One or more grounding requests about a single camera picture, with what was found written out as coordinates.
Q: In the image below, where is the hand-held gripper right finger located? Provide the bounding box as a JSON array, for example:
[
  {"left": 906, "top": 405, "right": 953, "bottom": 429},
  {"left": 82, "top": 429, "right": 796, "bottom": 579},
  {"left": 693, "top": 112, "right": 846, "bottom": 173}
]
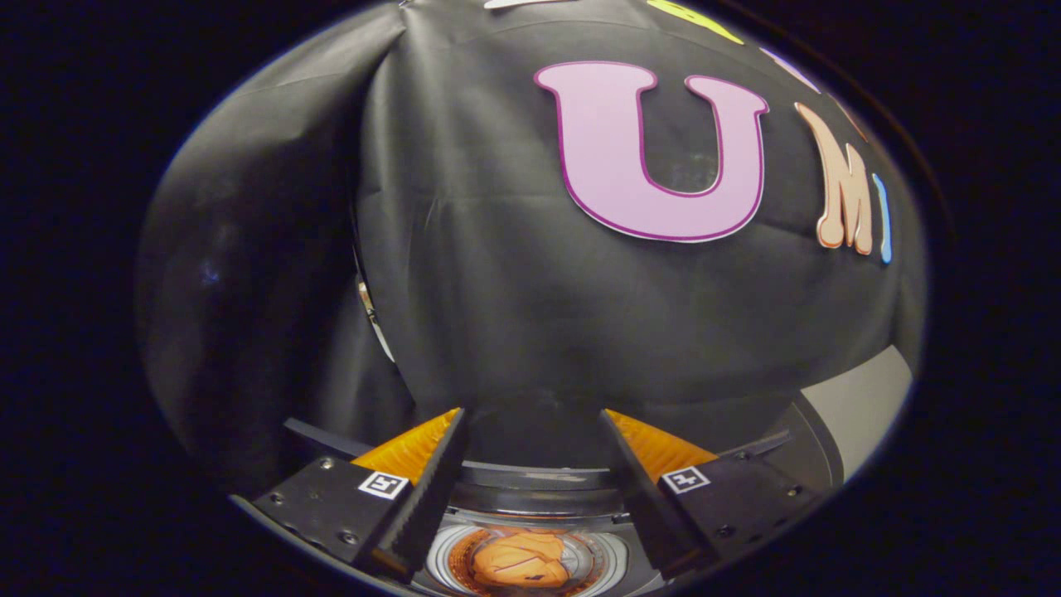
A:
[{"left": 598, "top": 408, "right": 821, "bottom": 580}]

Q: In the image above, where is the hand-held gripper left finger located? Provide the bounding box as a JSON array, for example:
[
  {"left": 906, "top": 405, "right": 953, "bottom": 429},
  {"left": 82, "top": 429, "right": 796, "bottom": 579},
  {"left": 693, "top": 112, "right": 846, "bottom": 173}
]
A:
[{"left": 230, "top": 406, "right": 470, "bottom": 584}]

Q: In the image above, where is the orange polo shirt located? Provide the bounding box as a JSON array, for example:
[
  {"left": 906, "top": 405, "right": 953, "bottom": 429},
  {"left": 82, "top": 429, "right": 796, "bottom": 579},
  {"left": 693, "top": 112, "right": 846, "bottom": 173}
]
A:
[{"left": 471, "top": 531, "right": 573, "bottom": 590}]

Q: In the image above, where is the black backdrop cloth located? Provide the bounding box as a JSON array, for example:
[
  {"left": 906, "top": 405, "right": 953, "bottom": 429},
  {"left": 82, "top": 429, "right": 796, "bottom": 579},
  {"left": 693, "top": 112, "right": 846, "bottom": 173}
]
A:
[{"left": 137, "top": 0, "right": 928, "bottom": 490}]

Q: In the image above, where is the white cabinet with grey frame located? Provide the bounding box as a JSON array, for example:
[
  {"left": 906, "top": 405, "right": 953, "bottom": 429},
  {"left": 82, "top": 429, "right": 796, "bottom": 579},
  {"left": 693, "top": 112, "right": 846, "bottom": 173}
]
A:
[{"left": 783, "top": 344, "right": 917, "bottom": 495}]

